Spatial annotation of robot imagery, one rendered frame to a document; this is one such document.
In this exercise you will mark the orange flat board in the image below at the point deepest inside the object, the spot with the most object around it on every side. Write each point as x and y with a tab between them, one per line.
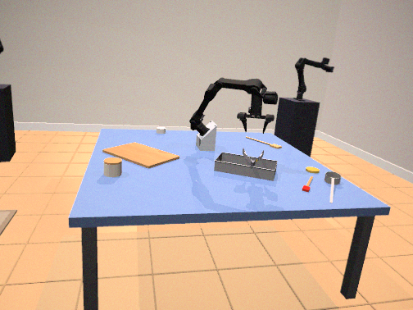
141	154

